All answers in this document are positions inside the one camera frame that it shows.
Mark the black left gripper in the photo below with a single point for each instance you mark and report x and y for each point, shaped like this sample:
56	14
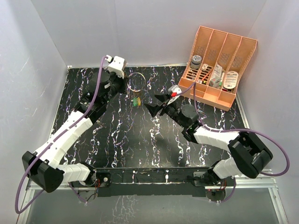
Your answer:
123	81

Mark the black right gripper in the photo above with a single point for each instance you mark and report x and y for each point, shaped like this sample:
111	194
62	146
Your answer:
154	109

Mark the large metal keyring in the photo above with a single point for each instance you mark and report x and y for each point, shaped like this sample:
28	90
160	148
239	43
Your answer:
136	83

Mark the key with yellow tag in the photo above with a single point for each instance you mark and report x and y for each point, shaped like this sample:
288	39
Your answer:
138	101

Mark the key with green tag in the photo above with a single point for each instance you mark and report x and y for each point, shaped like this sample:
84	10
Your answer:
135	102

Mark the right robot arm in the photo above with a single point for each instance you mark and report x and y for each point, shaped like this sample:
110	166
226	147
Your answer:
249	155

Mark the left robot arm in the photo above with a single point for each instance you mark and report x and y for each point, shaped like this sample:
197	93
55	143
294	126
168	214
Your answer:
43	165

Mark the grey round jar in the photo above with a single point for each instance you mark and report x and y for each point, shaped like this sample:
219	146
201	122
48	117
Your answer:
196	62

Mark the small white card box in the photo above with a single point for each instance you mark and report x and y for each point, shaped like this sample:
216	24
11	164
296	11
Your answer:
205	66

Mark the red pencil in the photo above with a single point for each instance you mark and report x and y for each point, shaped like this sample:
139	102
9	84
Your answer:
206	75

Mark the white paper packet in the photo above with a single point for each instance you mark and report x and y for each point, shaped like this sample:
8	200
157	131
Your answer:
218	71

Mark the orange plastic desk organizer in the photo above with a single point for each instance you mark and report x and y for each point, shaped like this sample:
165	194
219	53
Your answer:
232	52

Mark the white oval blister pack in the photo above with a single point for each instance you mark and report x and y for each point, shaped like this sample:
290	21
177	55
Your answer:
230	80

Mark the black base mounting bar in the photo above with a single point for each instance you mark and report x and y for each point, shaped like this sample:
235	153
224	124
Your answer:
150	181

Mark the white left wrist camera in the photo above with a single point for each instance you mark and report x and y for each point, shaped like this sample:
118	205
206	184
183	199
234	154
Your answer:
116	64

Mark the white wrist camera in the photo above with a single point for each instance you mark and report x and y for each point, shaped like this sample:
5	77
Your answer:
174	92
116	64

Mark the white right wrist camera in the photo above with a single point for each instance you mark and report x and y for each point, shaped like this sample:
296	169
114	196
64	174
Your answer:
174	92

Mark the aluminium frame rail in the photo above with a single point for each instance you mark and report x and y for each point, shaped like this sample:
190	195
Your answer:
249	155

